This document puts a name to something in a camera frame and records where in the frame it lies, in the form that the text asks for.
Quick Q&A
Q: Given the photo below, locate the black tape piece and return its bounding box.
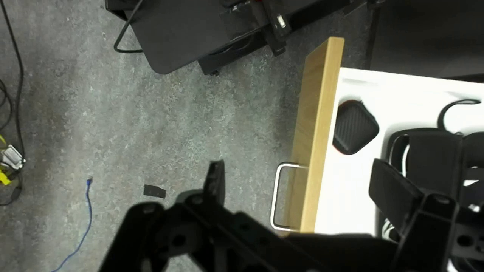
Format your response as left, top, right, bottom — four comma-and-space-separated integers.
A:
141, 182, 167, 199

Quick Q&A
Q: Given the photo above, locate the yellow and silver plug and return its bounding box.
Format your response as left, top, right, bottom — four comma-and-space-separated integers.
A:
0, 134, 26, 187

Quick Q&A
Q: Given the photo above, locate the silver metal drawer handle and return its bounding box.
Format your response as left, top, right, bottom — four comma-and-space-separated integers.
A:
268, 159, 309, 232

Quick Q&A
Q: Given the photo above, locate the thin black cable loop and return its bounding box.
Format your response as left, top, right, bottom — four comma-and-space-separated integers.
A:
435, 96, 482, 132

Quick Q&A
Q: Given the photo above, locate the long black floor cable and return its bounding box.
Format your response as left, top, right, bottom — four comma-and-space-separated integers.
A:
0, 0, 26, 208

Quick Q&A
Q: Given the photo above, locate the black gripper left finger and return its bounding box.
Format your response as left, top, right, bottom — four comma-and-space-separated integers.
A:
98, 158, 303, 272

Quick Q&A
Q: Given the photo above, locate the black headset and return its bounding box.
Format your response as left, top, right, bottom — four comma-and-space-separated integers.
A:
383, 128, 484, 202

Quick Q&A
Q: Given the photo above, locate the blue cable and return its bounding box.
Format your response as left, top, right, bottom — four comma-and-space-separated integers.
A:
51, 175, 95, 272

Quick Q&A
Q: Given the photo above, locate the black mesh pouch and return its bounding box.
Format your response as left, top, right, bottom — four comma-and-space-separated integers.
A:
330, 98, 380, 156

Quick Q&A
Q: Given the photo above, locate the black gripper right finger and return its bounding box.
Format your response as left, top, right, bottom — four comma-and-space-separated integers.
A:
367, 156, 484, 272

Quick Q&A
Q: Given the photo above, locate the black flat stand base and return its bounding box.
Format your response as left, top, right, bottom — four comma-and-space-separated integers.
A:
104, 0, 353, 75

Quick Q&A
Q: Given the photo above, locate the black cable at stand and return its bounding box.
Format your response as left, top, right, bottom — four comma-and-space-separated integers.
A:
111, 0, 144, 54

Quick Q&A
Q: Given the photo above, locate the dark panel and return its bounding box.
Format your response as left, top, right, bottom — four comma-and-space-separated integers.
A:
364, 0, 484, 82

